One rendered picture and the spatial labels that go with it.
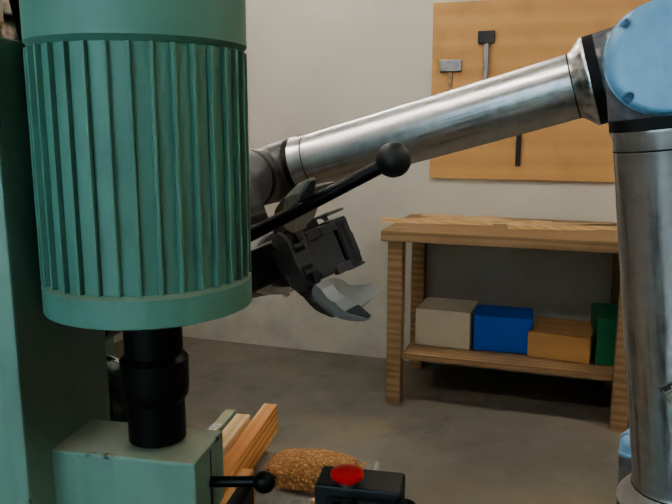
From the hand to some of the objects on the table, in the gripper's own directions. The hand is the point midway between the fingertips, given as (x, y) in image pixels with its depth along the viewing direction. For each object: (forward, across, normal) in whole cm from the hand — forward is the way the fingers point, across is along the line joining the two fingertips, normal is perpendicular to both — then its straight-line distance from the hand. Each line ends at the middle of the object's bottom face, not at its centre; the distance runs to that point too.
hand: (336, 252), depth 70 cm
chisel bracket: (-6, +16, +26) cm, 32 cm away
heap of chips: (-20, +26, +5) cm, 33 cm away
